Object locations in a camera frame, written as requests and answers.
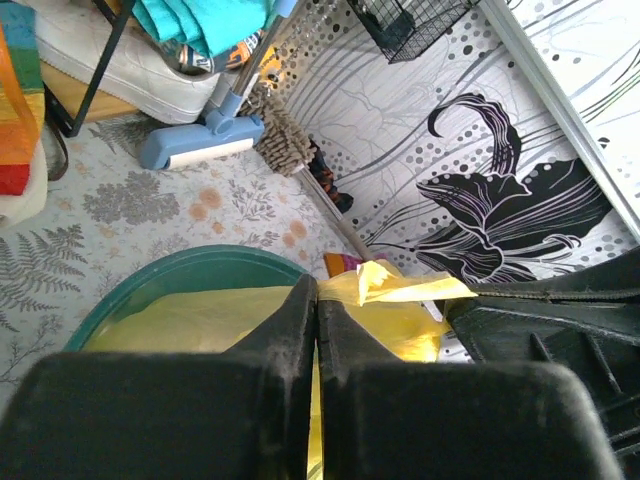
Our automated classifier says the teal trash bin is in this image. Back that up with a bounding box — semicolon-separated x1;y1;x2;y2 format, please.
63;245;306;352

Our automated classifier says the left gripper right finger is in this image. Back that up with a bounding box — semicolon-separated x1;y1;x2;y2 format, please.
317;301;623;479

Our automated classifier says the teal folded cloth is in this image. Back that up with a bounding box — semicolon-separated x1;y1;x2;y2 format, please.
132;0;274;57

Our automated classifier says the yellow trash bag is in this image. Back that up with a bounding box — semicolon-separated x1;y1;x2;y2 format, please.
79;260;479;480

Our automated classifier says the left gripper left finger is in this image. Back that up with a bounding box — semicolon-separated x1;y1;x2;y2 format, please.
1;275;317;479

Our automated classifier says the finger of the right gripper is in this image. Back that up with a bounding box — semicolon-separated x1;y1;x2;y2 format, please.
447;249;639;465

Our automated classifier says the black wire basket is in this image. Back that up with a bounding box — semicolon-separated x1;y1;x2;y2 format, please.
348;0;478;64

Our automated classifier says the blue floor sweeper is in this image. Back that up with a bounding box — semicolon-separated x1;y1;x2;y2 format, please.
138;1;296;170

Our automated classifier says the grey chenille mop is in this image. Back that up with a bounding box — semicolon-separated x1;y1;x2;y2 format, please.
240;81;374;261

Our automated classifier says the rainbow striped cloth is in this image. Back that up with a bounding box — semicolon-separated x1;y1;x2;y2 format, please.
1;1;45;196

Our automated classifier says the purple orange sock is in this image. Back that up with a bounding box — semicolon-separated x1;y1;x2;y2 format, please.
324;252;365;278

